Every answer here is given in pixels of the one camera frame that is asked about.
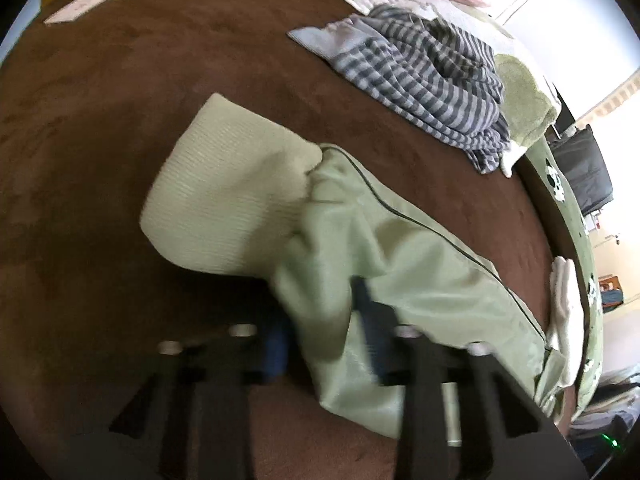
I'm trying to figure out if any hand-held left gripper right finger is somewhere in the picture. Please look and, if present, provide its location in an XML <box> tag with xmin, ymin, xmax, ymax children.
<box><xmin>349</xmin><ymin>276</ymin><xmax>589</xmax><ymax>480</ymax></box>

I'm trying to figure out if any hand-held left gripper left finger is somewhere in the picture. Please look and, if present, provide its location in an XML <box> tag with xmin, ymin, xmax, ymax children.
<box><xmin>107</xmin><ymin>307</ymin><xmax>301</xmax><ymax>480</ymax></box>

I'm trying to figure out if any light green jacket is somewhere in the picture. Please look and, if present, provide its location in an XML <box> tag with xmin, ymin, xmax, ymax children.
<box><xmin>140</xmin><ymin>92</ymin><xmax>583</xmax><ymax>441</ymax></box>

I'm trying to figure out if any green printed blanket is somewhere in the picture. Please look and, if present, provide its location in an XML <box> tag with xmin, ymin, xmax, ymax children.
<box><xmin>517</xmin><ymin>135</ymin><xmax>606</xmax><ymax>421</ymax></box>

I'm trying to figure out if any grey striped garment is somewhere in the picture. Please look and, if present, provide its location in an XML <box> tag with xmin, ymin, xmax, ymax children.
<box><xmin>287</xmin><ymin>2</ymin><xmax>513</xmax><ymax>176</ymax></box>

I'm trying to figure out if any dark garment bag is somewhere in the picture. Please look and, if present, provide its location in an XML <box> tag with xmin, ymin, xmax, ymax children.
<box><xmin>547</xmin><ymin>125</ymin><xmax>615</xmax><ymax>216</ymax></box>

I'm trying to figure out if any white and green fleece blanket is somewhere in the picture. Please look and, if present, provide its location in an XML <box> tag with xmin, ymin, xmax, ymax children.
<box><xmin>332</xmin><ymin>0</ymin><xmax>563</xmax><ymax>178</ymax></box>

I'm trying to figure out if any brown blanket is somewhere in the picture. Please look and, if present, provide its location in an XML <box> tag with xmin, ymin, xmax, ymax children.
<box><xmin>0</xmin><ymin>0</ymin><xmax>571</xmax><ymax>480</ymax></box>

